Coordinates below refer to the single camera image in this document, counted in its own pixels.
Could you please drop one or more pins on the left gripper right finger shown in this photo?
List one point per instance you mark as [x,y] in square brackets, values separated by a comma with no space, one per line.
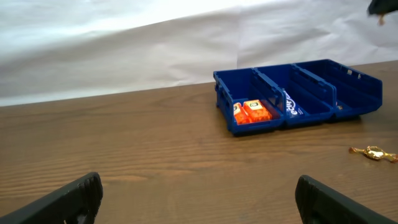
[329,205]

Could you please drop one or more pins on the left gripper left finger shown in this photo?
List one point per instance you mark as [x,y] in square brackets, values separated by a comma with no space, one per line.
[62,202]

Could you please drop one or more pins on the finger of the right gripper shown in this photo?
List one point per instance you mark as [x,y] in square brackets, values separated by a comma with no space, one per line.
[385,6]

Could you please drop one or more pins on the gold candy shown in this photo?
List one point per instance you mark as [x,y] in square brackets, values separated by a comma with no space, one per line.
[339,107]
[374,153]

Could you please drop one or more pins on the blue candy pack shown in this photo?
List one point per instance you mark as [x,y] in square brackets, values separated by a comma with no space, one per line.
[292,107]

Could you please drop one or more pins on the orange candy box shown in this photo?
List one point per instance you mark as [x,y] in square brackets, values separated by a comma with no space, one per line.
[257,111]
[240,116]

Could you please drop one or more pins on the blue tray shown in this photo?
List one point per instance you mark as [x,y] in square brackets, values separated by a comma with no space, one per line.
[248,84]

